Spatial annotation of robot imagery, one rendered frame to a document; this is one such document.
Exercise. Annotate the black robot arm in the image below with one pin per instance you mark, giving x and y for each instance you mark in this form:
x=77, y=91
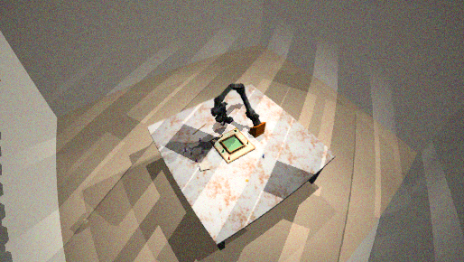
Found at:
x=221, y=107

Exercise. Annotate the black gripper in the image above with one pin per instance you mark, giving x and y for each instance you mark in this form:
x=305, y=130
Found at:
x=227, y=119

